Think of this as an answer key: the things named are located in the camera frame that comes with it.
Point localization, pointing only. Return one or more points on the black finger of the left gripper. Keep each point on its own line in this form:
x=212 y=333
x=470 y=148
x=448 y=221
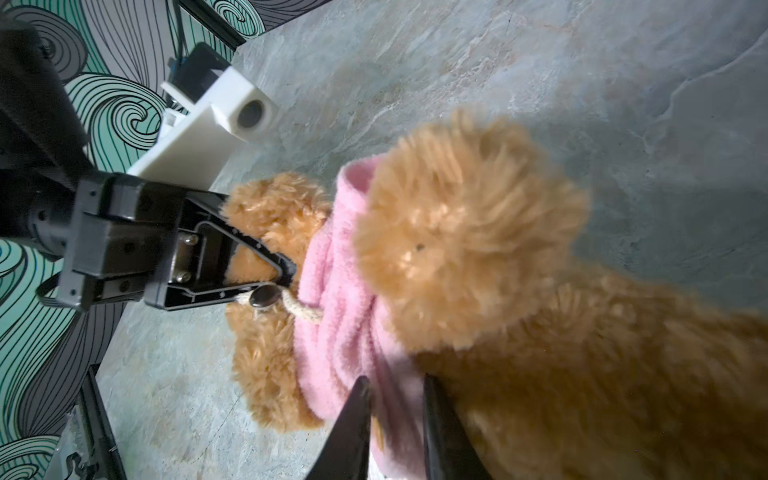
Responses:
x=175 y=297
x=217 y=242

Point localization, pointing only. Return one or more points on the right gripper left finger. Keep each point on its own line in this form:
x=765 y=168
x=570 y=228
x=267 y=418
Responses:
x=346 y=452

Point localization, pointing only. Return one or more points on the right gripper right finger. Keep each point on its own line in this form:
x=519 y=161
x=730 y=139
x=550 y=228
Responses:
x=448 y=452

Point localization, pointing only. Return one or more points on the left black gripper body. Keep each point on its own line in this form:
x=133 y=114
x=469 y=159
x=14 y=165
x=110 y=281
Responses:
x=117 y=236

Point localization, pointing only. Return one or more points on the pink teddy hoodie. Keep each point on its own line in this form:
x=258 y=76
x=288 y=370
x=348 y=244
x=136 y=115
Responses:
x=353 y=337

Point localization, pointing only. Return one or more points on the brown teddy bear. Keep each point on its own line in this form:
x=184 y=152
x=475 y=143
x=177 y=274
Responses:
x=556 y=368

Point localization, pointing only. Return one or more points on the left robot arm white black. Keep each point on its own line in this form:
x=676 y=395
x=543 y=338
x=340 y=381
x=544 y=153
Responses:
x=42 y=137

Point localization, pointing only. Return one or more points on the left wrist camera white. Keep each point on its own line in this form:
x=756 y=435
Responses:
x=222 y=110

